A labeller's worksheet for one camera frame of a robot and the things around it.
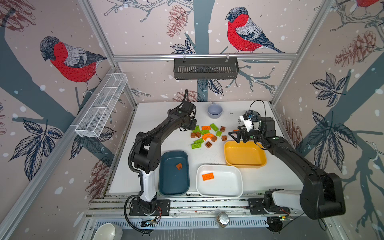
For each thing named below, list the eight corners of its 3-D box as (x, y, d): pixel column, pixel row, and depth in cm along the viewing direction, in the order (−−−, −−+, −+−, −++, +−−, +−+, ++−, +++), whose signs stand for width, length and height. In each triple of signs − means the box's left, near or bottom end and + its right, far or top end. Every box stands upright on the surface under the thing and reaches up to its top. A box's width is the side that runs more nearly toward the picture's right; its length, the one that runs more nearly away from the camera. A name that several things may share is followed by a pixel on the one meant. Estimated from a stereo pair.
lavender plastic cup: (207, 119, 112) (208, 114, 108) (206, 106, 121) (207, 102, 116) (222, 119, 112) (223, 114, 108) (220, 106, 120) (221, 102, 116)
